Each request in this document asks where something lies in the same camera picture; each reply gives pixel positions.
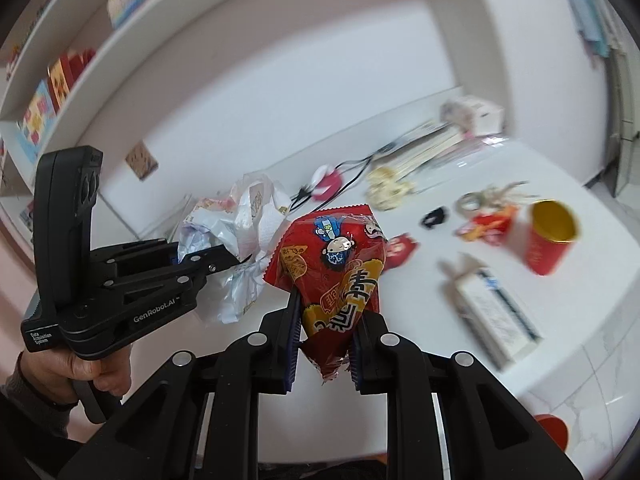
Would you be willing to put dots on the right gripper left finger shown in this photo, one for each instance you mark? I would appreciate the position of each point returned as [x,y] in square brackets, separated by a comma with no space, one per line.
[282,328]

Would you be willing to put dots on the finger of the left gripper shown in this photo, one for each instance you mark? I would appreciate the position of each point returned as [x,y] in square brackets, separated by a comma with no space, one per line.
[207,261]

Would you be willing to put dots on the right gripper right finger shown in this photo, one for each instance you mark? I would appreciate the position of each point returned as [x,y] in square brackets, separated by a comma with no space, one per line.
[368,363]

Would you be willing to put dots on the clear plastic hibiscus bag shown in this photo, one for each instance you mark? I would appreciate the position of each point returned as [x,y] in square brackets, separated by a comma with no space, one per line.
[248,221]

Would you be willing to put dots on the red snack wrapper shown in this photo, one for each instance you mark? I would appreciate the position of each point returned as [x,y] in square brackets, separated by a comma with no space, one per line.
[334,258]

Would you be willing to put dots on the yellow lined paper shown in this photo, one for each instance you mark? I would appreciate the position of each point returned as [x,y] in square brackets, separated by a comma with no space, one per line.
[385,189]

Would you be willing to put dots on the red trash bin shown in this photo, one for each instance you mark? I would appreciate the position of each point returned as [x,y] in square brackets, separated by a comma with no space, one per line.
[555,428]

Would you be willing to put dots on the left hand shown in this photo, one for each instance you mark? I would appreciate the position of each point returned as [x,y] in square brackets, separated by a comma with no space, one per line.
[52,373]

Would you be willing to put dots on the red cartoon figurine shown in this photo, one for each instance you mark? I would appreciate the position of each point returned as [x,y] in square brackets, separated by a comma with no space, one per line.
[398,250]

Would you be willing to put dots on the white cardboard box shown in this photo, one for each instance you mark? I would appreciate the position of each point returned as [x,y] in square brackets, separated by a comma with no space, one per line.
[500,321]

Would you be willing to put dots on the pink white tape dispenser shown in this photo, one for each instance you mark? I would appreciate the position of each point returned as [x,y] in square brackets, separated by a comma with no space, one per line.
[324,183]

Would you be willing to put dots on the black hair clip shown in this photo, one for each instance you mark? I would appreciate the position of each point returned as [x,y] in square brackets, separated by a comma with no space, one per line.
[435,218]

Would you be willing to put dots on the small orange red wrapper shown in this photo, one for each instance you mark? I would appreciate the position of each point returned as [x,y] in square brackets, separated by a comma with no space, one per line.
[492,228]

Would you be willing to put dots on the red gold paper cup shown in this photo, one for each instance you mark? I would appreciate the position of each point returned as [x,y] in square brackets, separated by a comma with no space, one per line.
[553,230]

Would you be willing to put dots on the open book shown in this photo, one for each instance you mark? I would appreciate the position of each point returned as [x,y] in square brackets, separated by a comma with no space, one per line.
[415,148]

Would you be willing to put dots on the floral tissue box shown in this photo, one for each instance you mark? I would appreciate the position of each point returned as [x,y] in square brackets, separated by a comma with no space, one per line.
[474,115]

